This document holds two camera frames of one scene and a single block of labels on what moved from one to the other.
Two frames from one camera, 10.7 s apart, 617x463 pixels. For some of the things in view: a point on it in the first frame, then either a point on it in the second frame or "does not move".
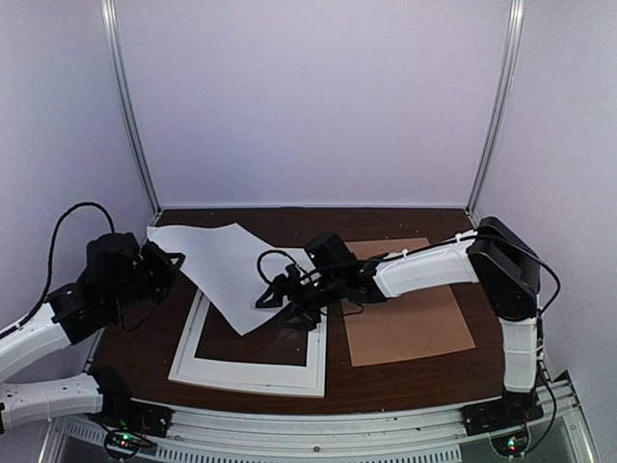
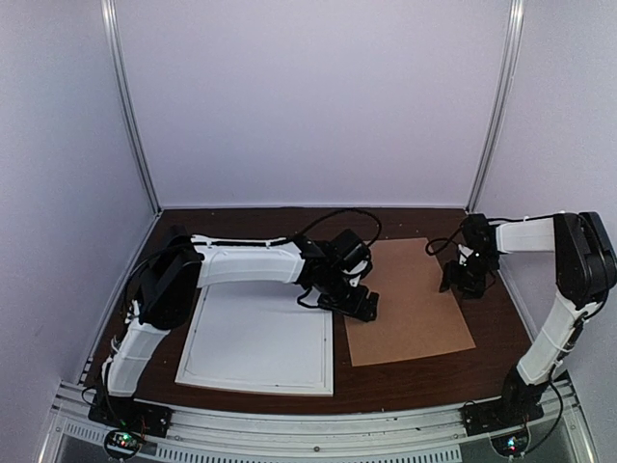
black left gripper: x=161 y=259 → x=354 y=308
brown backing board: x=415 y=324 does not move
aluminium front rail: x=311 y=434 does not move
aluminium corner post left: x=110 y=26 does not move
